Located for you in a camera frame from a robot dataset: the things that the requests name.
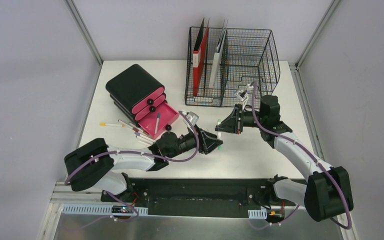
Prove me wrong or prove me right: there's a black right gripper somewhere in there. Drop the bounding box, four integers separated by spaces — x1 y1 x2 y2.
215 104 266 135

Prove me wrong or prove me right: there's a grey notebook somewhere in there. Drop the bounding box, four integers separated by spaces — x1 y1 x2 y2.
209 19 229 89

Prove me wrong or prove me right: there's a red notebook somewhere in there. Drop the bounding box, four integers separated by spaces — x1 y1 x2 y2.
192 18 209 97

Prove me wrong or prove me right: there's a black pink drawer unit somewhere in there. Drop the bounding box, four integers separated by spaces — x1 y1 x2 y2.
105 64 180 139

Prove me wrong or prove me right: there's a teal white pen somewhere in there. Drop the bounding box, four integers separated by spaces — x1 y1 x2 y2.
154 112 161 135

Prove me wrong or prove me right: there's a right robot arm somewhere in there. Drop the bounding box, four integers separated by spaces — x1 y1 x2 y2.
215 95 354 229

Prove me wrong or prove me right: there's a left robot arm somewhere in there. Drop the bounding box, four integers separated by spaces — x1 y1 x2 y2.
64 125 223 203

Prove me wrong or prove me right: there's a white pen orange cap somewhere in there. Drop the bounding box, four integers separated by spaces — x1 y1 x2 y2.
99 122 125 128

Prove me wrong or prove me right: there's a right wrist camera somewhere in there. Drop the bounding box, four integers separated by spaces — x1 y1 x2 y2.
235 86 254 108

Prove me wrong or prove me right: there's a black wire mesh organizer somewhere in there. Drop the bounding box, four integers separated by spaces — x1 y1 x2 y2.
184 26 281 108

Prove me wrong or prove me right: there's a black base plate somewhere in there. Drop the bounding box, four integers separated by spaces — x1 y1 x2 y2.
118 178 294 218

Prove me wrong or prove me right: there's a white cable duct right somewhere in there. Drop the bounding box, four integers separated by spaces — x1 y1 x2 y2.
247 208 268 220

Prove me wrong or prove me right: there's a white cable duct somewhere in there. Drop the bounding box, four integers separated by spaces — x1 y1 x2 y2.
61 203 148 217
247 208 268 220

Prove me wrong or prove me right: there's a white cable duct left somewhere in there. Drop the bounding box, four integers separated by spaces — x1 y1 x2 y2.
61 203 148 217

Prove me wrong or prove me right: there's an aluminium frame rail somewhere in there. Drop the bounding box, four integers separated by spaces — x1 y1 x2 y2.
50 181 102 204

